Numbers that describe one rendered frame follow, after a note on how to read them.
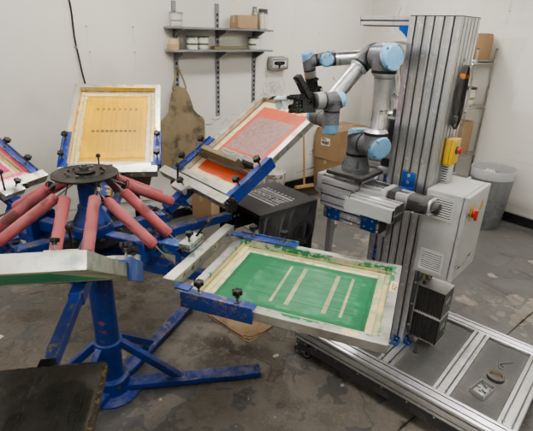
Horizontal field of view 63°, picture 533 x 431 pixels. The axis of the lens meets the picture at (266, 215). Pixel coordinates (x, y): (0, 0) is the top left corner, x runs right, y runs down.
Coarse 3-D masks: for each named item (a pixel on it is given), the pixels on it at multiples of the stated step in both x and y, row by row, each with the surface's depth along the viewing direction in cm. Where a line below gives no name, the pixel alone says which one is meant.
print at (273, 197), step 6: (252, 192) 289; (258, 192) 290; (264, 192) 290; (270, 192) 290; (276, 192) 291; (258, 198) 279; (264, 198) 280; (270, 198) 280; (276, 198) 280; (282, 198) 281; (288, 198) 281; (294, 198) 281; (270, 204) 270; (276, 204) 271
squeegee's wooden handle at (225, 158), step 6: (204, 150) 257; (210, 150) 253; (210, 156) 258; (216, 156) 251; (222, 156) 244; (228, 156) 241; (222, 162) 251; (228, 162) 244; (234, 162) 237; (240, 162) 238
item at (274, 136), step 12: (276, 120) 268; (288, 120) 262; (300, 120) 257; (264, 132) 264; (276, 132) 258; (288, 132) 253; (252, 144) 260; (264, 144) 255; (276, 144) 250; (252, 156) 251; (264, 156) 246; (228, 168) 252; (228, 180) 244
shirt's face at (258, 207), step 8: (264, 184) 306; (272, 184) 307; (280, 184) 307; (288, 192) 291; (296, 192) 292; (248, 200) 276; (256, 200) 276; (296, 200) 279; (304, 200) 279; (248, 208) 264; (256, 208) 264; (264, 208) 265; (272, 208) 265; (280, 208) 266
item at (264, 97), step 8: (264, 96) 287; (256, 104) 286; (248, 112) 284; (240, 120) 282; (224, 128) 279; (232, 128) 280; (304, 128) 244; (216, 136) 276; (224, 136) 278; (296, 136) 242; (216, 144) 276; (288, 144) 240; (272, 152) 240; (280, 152) 238; (192, 160) 268; (184, 168) 264; (192, 176) 255; (200, 176) 252; (208, 184) 243; (216, 184) 240; (224, 192) 232
